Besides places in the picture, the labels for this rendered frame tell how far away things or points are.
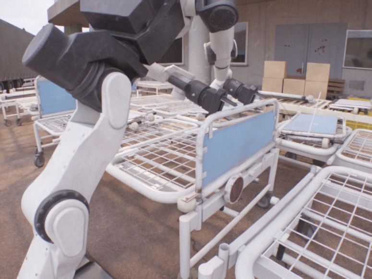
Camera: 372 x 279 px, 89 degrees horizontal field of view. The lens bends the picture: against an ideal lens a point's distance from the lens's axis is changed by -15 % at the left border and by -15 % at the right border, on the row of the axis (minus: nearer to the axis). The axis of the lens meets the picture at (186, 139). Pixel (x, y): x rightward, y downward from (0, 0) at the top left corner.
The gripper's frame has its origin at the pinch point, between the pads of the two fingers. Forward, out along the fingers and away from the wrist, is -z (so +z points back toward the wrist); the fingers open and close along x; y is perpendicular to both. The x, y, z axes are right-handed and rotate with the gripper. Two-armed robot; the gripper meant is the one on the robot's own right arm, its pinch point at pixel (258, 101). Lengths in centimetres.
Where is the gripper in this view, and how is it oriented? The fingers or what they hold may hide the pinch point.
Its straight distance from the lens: 108.8
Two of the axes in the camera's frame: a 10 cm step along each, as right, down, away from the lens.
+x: -2.5, 8.2, 5.1
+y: -6.6, 2.4, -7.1
